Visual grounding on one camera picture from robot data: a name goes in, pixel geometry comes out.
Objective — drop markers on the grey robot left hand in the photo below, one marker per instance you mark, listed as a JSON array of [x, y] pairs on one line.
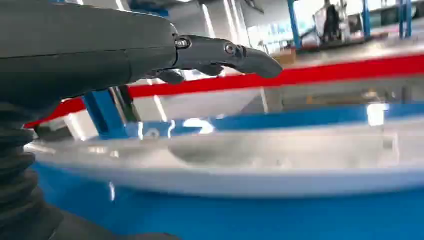
[[82, 46]]

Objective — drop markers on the white curved body panel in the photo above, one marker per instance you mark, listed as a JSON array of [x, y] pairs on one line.
[[265, 155]]

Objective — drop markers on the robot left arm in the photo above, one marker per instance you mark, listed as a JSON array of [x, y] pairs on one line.
[[16, 172]]

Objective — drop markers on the blue metal rack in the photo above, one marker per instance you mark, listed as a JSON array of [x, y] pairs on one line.
[[294, 23]]

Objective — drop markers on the blue plastic bin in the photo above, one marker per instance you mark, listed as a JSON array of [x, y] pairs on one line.
[[232, 218]]

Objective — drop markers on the red bar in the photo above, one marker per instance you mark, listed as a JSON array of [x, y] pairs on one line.
[[331, 71]]

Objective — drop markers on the blue metal post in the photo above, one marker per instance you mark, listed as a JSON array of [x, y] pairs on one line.
[[104, 114]]

